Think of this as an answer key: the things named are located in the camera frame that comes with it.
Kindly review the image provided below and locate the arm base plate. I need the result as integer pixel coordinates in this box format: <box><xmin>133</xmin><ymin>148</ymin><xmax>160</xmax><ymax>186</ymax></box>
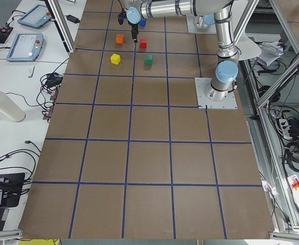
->
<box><xmin>186</xmin><ymin>14</ymin><xmax>216</xmax><ymax>35</ymax></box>
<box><xmin>195</xmin><ymin>78</ymin><xmax>238</xmax><ymax>110</ymax></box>

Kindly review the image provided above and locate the power strip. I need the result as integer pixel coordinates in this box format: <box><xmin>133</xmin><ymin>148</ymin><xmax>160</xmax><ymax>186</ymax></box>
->
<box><xmin>276</xmin><ymin>118</ymin><xmax>292</xmax><ymax>140</ymax></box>

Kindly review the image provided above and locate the far teach pendant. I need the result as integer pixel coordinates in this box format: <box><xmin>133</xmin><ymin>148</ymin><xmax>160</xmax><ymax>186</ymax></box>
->
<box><xmin>17</xmin><ymin>4</ymin><xmax>52</xmax><ymax>29</ymax></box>

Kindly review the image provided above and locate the red block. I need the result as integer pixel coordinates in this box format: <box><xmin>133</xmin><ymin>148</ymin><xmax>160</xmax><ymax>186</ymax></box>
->
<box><xmin>139</xmin><ymin>38</ymin><xmax>147</xmax><ymax>49</ymax></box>

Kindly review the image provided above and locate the green block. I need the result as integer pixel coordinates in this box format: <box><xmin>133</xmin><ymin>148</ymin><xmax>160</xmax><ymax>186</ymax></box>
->
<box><xmin>144</xmin><ymin>55</ymin><xmax>153</xmax><ymax>66</ymax></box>

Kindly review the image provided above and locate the black cables bundle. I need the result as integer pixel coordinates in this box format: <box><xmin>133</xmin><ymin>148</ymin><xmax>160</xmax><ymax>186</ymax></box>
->
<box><xmin>283</xmin><ymin>140</ymin><xmax>299</xmax><ymax>174</ymax></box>

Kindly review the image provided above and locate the teach pendant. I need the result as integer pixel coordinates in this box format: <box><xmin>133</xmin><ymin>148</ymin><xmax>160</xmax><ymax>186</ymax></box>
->
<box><xmin>6</xmin><ymin>33</ymin><xmax>44</xmax><ymax>62</ymax></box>
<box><xmin>17</xmin><ymin>4</ymin><xmax>52</xmax><ymax>29</ymax></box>

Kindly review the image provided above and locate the orange block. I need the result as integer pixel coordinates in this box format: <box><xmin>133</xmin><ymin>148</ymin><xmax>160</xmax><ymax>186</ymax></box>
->
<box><xmin>116</xmin><ymin>33</ymin><xmax>124</xmax><ymax>44</ymax></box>

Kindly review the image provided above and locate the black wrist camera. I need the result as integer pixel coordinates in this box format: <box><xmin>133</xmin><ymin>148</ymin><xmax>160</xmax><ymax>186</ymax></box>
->
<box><xmin>117</xmin><ymin>9</ymin><xmax>127</xmax><ymax>25</ymax></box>

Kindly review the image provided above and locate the white bottle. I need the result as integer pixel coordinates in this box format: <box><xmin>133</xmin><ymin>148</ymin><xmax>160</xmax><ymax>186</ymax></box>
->
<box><xmin>0</xmin><ymin>91</ymin><xmax>26</xmax><ymax>122</ymax></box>

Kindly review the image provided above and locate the white chair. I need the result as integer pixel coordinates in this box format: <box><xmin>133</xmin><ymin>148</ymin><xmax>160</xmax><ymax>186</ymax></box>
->
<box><xmin>236</xmin><ymin>31</ymin><xmax>261</xmax><ymax>61</ymax></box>

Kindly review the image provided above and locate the yellow block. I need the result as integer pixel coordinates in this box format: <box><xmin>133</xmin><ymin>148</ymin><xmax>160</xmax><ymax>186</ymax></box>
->
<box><xmin>110</xmin><ymin>54</ymin><xmax>121</xmax><ymax>65</ymax></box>

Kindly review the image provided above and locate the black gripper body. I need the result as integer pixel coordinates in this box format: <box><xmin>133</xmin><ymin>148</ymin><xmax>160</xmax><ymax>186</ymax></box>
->
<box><xmin>129</xmin><ymin>23</ymin><xmax>139</xmax><ymax>32</ymax></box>

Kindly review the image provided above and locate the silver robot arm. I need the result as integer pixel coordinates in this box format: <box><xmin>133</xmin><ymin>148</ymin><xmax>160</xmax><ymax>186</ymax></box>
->
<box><xmin>123</xmin><ymin>0</ymin><xmax>239</xmax><ymax>102</ymax></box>

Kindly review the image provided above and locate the near teach pendant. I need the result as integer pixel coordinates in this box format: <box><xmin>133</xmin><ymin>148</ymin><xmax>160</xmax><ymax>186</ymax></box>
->
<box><xmin>6</xmin><ymin>33</ymin><xmax>44</xmax><ymax>62</ymax></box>

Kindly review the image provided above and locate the aluminium frame post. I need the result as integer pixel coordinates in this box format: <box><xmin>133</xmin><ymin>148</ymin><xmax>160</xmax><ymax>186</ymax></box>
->
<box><xmin>44</xmin><ymin>0</ymin><xmax>75</xmax><ymax>54</ymax></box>

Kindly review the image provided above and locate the black power adapter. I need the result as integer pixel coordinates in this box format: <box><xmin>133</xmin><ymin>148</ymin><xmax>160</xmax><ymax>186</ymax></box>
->
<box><xmin>66</xmin><ymin>15</ymin><xmax>80</xmax><ymax>23</ymax></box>

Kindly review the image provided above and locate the blue block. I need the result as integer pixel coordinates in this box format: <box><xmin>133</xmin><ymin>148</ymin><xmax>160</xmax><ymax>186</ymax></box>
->
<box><xmin>139</xmin><ymin>18</ymin><xmax>146</xmax><ymax>27</ymax></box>

